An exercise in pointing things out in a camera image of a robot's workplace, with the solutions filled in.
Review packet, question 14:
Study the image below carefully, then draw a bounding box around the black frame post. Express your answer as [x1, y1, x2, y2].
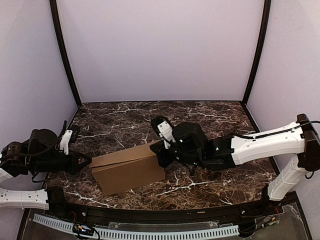
[241, 0, 272, 108]
[49, 0, 82, 108]

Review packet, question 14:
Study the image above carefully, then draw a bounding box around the white slotted cable duct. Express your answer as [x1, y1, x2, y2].
[32, 214, 240, 240]

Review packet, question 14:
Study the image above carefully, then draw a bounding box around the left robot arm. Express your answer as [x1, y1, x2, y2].
[0, 128, 92, 211]

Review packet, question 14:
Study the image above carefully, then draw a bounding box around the left black frame post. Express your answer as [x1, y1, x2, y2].
[49, 0, 82, 108]

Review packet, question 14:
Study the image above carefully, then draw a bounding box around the small green circuit board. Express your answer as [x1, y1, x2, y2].
[72, 223, 95, 236]

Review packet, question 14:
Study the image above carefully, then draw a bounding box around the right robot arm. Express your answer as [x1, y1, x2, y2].
[149, 114, 320, 202]

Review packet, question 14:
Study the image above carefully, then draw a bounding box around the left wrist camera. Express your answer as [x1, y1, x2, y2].
[58, 124, 80, 155]

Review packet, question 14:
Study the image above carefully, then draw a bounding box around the brown cardboard box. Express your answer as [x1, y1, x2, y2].
[89, 143, 165, 196]

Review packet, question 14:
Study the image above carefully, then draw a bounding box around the right black frame post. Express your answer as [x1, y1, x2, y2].
[241, 0, 272, 108]

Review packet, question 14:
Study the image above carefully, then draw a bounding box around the black front rail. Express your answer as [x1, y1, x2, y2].
[45, 191, 298, 226]

